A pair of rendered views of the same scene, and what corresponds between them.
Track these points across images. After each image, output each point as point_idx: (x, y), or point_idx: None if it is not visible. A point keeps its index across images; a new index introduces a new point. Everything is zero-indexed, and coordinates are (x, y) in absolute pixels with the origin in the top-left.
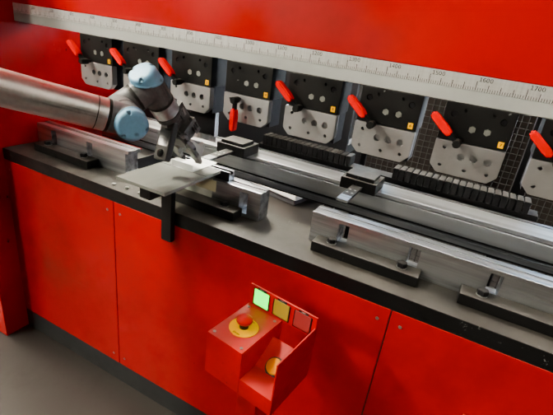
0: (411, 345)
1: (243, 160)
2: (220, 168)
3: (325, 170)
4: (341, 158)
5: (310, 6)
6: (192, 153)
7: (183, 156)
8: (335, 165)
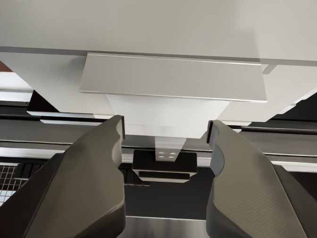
0: None
1: (148, 144)
2: (90, 119)
3: (29, 155)
4: (26, 173)
5: None
6: (62, 181)
7: (208, 131)
8: (39, 161)
